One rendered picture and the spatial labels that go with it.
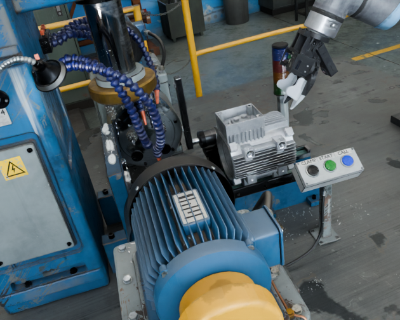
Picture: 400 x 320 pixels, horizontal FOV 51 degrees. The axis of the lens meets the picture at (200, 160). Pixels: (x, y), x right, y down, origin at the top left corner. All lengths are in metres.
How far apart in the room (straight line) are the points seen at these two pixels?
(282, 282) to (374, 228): 0.69
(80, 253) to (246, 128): 0.58
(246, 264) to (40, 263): 0.77
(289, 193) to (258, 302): 0.95
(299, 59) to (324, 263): 0.56
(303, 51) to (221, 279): 0.80
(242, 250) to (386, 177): 1.11
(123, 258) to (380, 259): 0.74
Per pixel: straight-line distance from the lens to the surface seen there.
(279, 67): 1.59
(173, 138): 1.49
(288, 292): 0.73
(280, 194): 1.40
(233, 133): 1.24
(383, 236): 1.37
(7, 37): 0.95
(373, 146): 1.76
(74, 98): 4.45
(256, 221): 0.62
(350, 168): 1.18
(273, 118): 1.32
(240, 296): 0.49
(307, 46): 1.20
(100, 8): 1.06
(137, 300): 0.76
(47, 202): 1.10
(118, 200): 1.15
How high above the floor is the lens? 1.72
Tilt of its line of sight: 32 degrees down
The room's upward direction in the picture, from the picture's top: 10 degrees counter-clockwise
